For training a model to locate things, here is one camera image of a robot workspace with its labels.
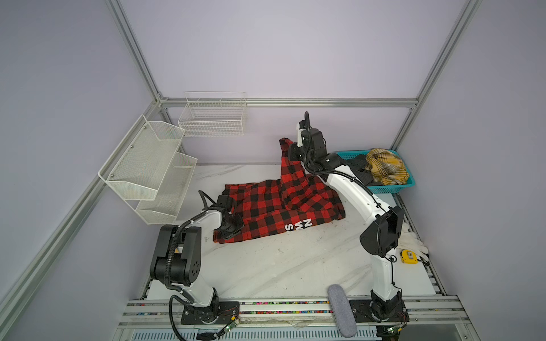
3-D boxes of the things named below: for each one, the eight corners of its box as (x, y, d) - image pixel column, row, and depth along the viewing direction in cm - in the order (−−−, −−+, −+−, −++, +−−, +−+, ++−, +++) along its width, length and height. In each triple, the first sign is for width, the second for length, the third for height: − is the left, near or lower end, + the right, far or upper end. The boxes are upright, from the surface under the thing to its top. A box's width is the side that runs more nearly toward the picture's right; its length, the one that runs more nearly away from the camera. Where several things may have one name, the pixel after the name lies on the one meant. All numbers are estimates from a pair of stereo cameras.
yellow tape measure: (402, 263, 88) (406, 261, 86) (398, 252, 91) (401, 249, 89) (415, 263, 88) (419, 261, 86) (411, 252, 91) (414, 249, 89)
